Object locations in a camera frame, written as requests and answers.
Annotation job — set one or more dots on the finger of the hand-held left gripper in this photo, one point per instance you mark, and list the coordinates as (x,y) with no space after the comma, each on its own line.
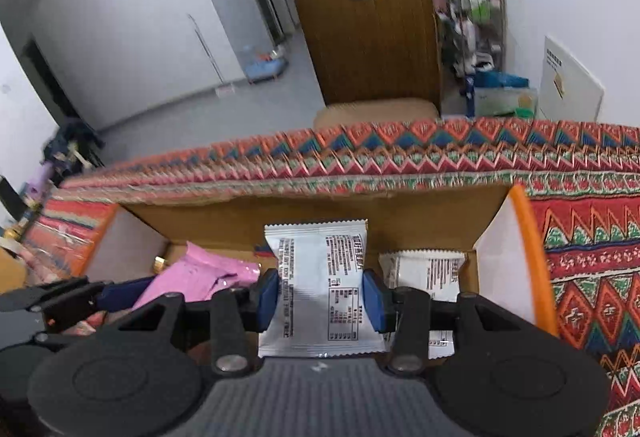
(125,294)

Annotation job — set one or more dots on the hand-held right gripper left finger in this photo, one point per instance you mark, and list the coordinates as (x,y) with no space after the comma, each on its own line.
(267,302)

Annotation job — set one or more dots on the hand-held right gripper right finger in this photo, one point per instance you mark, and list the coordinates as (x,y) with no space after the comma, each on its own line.
(375,304)

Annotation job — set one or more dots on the white snack packet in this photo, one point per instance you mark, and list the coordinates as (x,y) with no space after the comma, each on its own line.
(315,277)
(430,272)

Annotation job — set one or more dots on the pink snack packet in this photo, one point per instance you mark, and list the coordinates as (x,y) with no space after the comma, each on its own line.
(200,272)

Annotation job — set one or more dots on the red cardboard box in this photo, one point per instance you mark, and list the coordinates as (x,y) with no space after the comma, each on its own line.
(210,224)

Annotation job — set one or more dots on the dark clutter pile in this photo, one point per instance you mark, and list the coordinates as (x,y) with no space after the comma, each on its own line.
(75,144)

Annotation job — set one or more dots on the blue floor basin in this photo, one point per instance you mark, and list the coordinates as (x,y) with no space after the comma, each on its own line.
(265,67)

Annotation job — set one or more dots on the blue and white carton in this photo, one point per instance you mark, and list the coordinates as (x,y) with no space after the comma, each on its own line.
(500,92)

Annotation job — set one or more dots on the white mop stick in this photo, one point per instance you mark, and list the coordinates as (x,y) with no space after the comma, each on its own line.
(205,47)

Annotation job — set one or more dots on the cluttered storage shelf cart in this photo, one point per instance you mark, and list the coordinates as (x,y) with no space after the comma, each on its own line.
(472,27)

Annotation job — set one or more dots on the white wall panel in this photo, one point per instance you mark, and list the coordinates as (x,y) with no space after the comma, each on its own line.
(570,82)

